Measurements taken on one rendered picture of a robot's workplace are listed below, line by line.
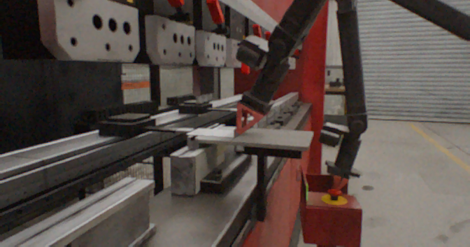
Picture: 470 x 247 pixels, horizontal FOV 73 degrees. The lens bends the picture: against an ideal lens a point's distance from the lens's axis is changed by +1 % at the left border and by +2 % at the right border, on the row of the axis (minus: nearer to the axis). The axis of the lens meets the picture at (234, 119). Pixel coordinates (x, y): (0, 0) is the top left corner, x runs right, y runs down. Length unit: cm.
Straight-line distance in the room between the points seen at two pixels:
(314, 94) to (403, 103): 550
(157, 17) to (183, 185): 39
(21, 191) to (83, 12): 42
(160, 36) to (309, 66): 244
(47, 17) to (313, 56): 266
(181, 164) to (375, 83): 758
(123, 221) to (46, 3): 32
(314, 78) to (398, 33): 546
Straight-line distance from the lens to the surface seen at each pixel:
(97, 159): 86
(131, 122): 89
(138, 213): 57
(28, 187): 74
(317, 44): 293
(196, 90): 79
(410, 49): 827
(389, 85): 821
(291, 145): 71
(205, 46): 73
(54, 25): 39
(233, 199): 73
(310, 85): 293
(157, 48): 55
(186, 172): 74
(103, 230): 50
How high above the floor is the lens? 116
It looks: 9 degrees down
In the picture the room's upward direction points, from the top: straight up
